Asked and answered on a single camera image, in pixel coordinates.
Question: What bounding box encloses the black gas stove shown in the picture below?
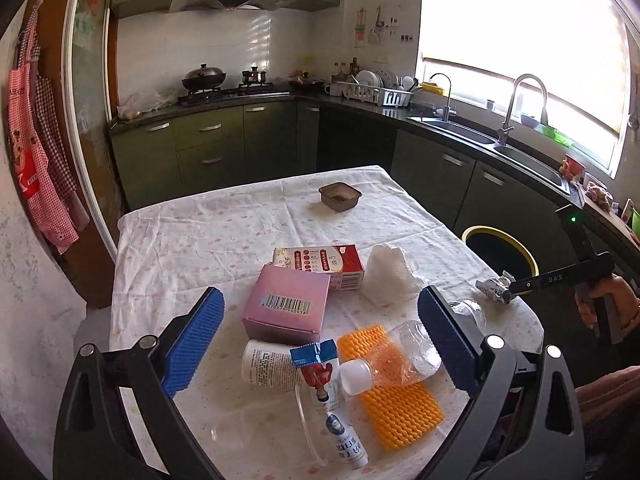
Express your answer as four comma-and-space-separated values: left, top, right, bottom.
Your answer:
177, 85, 291, 107

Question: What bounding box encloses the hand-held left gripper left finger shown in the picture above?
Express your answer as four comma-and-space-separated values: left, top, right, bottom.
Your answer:
52, 286, 226, 480

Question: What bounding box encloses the person's right hand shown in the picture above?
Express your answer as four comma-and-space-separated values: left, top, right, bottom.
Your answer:
575, 274, 640, 331

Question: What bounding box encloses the black wok with lid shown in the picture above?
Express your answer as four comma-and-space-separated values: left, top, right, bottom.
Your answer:
181, 63, 228, 93

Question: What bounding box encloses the orange textured sponge mat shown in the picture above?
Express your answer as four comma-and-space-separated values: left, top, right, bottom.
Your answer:
336, 324, 446, 452

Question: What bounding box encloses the white dish rack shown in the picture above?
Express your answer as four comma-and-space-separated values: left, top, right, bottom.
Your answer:
335, 80, 415, 107

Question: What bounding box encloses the red plastic item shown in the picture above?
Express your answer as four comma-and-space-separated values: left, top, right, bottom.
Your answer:
560, 155, 588, 182

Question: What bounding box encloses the person's pink clothing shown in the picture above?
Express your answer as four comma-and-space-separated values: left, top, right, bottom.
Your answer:
575, 365, 640, 431

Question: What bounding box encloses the tall chrome faucet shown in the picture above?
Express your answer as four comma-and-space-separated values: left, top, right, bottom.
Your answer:
496, 74, 549, 146

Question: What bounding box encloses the black frying pan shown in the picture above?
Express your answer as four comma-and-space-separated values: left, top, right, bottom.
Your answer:
287, 72, 326, 93

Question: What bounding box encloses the red checkered apron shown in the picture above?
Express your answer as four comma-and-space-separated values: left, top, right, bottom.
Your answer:
17, 1, 92, 231

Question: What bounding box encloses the clear plastic bottle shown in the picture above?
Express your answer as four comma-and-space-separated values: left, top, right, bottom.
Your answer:
340, 299, 488, 396

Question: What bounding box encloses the green kitchen base cabinet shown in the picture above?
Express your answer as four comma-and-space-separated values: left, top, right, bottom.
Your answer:
110, 99, 321, 211
390, 129, 586, 261

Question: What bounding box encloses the blue and red sachet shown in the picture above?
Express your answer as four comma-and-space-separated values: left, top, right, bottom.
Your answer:
290, 340, 342, 403

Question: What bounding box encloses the clear plastic bag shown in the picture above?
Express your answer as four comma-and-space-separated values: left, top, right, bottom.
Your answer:
116, 91, 176, 121

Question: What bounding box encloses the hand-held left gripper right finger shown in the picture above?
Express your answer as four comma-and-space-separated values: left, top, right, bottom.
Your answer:
417, 285, 586, 480

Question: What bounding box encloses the red patterned apron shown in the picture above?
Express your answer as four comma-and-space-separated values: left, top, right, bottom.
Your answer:
7, 67, 81, 254

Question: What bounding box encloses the white tissue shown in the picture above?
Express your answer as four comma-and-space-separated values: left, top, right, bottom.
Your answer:
364, 243, 426, 306

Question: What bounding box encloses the kitchen window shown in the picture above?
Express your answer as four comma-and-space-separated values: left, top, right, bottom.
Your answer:
415, 0, 635, 177

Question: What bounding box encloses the pink cardboard box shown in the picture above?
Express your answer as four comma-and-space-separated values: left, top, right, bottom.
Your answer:
241, 265, 332, 346

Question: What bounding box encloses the clear plastic cup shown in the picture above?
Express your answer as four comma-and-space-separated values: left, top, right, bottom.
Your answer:
294, 385, 351, 466

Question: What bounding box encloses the white medicine bottle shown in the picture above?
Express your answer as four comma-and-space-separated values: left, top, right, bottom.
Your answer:
241, 339, 311, 393

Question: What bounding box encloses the small chrome faucet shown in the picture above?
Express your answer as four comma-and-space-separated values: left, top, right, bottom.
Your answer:
429, 73, 457, 122

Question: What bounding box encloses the white floral tablecloth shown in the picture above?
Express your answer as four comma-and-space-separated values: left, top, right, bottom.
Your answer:
109, 165, 546, 480

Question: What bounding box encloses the steel kitchen sink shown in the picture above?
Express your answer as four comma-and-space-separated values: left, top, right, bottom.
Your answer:
407, 115, 571, 193

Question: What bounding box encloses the yellow-rimmed trash bin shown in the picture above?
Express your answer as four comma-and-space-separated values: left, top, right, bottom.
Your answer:
461, 226, 540, 281

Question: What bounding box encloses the red and white carton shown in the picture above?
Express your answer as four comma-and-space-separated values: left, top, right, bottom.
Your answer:
272, 244, 365, 292

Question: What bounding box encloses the stack of white plates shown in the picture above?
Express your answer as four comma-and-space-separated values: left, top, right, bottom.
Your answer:
356, 69, 393, 89

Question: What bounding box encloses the green plastic item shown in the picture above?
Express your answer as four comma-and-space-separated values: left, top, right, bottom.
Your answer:
542, 125, 572, 147

